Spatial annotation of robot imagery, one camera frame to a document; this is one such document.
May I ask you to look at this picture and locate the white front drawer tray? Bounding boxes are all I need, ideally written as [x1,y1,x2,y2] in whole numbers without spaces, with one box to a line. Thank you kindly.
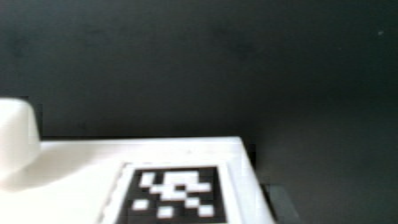
[0,137,275,224]

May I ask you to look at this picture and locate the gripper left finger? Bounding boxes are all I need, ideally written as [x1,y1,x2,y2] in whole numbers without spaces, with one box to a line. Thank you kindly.
[0,98,41,180]

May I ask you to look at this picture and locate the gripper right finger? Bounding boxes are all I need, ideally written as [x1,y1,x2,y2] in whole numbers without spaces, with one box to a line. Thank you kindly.
[261,184,302,224]

